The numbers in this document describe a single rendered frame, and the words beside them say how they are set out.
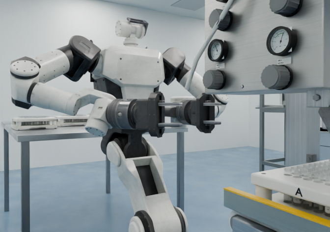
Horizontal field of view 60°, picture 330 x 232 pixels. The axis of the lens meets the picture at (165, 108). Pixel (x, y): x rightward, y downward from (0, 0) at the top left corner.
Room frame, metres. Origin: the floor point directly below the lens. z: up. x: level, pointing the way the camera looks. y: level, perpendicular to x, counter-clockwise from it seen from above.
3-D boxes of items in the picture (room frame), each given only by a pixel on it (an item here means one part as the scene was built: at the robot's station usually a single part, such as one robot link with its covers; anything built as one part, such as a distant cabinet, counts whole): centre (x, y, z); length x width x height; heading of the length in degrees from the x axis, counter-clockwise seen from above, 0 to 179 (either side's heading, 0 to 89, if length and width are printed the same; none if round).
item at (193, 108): (0.94, -0.11, 0.98); 0.12 x 0.10 x 0.13; 23
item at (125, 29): (1.20, 0.15, 1.31); 0.10 x 0.07 x 0.09; 121
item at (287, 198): (0.48, -0.21, 0.86); 0.01 x 0.01 x 0.07
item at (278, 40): (0.38, -0.15, 1.09); 0.04 x 0.01 x 0.04; 32
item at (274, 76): (0.38, -0.15, 1.05); 0.03 x 0.02 x 0.04; 32
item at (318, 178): (0.44, -0.24, 0.86); 0.01 x 0.01 x 0.07
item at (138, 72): (1.26, 0.18, 1.11); 0.34 x 0.30 x 0.36; 121
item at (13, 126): (1.93, 0.89, 0.86); 0.24 x 0.24 x 0.02; 36
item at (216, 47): (0.48, -0.09, 1.10); 0.04 x 0.01 x 0.04; 32
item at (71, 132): (2.40, 0.70, 0.83); 1.50 x 1.10 x 0.04; 33
